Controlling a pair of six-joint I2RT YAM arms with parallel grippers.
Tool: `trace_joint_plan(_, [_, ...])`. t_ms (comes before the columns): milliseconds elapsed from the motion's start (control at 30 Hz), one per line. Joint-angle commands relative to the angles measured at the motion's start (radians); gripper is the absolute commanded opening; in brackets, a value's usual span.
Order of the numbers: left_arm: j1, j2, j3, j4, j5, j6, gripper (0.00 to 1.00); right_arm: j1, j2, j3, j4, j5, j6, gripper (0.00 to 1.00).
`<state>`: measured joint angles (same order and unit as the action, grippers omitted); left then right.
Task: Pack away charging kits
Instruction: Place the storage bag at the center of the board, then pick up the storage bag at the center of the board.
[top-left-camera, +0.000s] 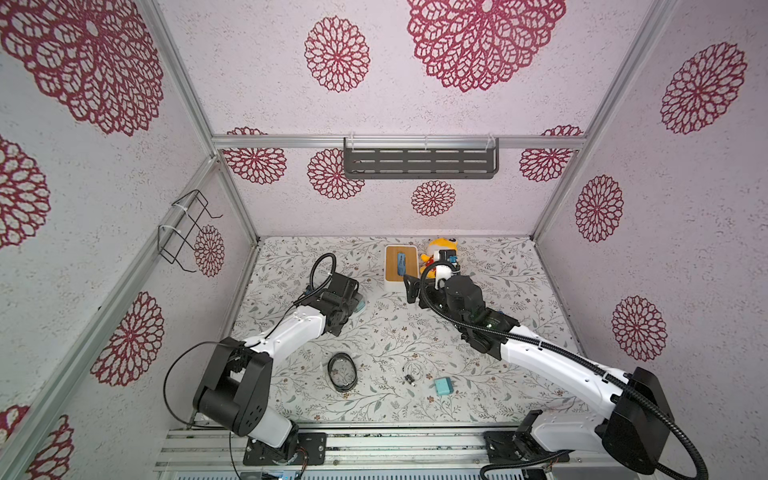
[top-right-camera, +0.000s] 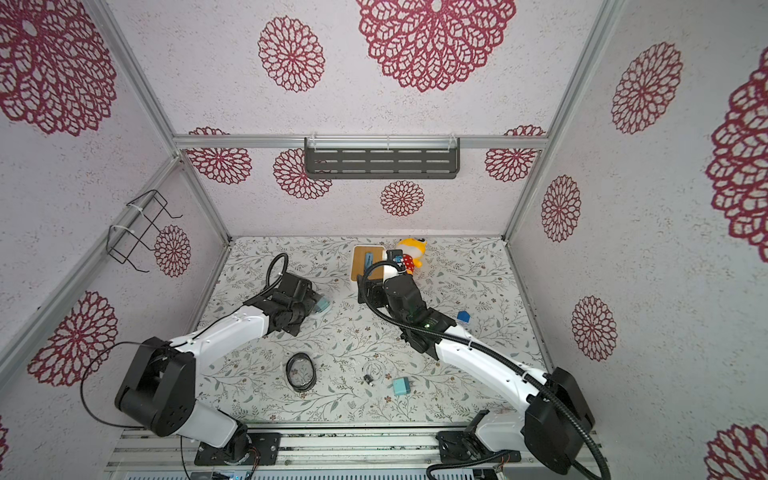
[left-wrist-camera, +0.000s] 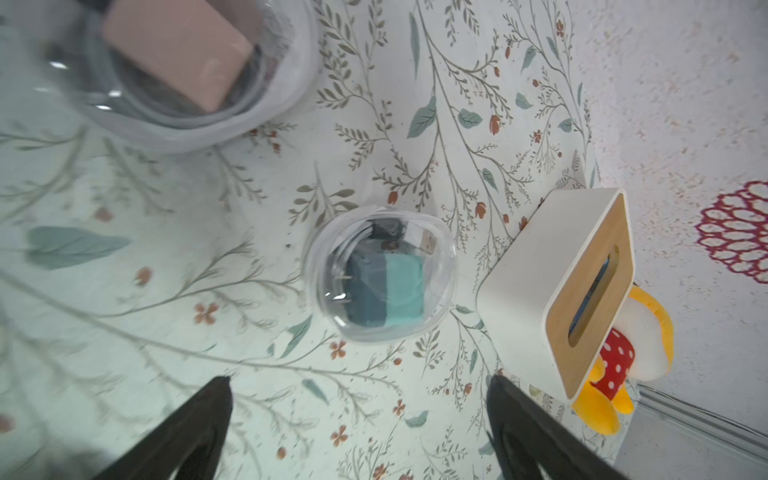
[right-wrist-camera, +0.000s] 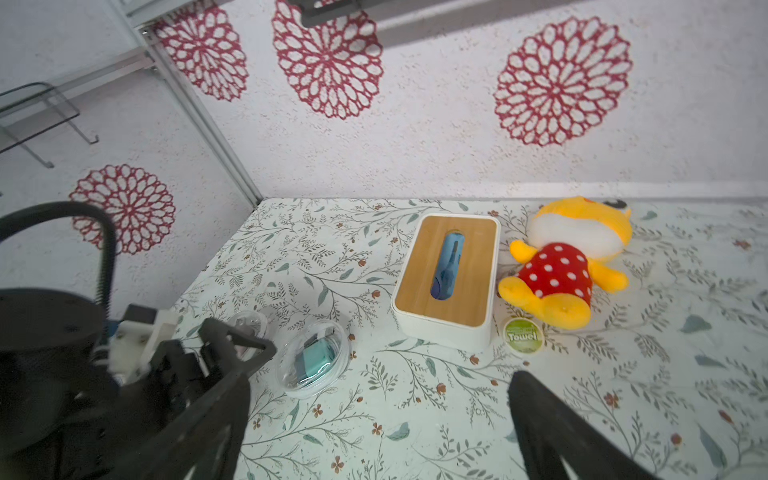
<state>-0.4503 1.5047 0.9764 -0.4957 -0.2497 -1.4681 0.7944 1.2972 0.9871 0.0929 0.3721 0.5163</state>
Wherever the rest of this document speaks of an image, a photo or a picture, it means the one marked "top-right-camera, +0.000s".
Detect white wooden-top tissue box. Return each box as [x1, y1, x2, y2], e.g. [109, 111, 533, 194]
[349, 245, 386, 283]

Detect black wire wall rack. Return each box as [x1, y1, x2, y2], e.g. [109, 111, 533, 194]
[104, 189, 182, 274]

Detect teal charger cube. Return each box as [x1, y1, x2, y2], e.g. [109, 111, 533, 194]
[392, 377, 411, 396]
[315, 297, 331, 313]

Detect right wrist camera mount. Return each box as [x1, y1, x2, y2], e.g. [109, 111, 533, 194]
[382, 249, 407, 280]

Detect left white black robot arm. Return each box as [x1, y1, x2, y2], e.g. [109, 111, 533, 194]
[114, 270, 329, 465]

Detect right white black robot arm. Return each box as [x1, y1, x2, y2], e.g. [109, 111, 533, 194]
[357, 260, 612, 479]

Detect yellow plush toy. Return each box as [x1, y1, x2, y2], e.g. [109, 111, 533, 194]
[396, 238, 427, 274]

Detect grey wall shelf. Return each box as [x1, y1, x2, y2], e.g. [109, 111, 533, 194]
[304, 137, 461, 180]

